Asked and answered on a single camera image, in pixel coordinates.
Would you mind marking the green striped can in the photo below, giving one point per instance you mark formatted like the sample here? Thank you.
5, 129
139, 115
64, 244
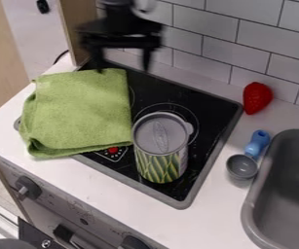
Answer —
161, 146

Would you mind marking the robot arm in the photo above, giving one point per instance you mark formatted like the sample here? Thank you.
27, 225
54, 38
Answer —
120, 4

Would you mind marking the toy sink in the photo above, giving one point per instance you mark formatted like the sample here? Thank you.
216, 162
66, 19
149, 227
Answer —
281, 191

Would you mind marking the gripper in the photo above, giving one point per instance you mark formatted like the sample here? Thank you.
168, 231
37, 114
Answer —
120, 29

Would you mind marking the blue and grey spoon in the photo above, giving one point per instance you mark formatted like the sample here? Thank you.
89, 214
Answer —
248, 153

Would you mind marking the toy stove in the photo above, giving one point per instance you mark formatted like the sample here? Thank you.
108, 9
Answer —
186, 116

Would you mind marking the green cloth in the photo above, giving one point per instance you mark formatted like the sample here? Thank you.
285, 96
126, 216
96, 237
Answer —
79, 110

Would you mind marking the red toy strawberry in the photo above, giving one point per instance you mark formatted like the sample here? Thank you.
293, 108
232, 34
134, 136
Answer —
256, 97

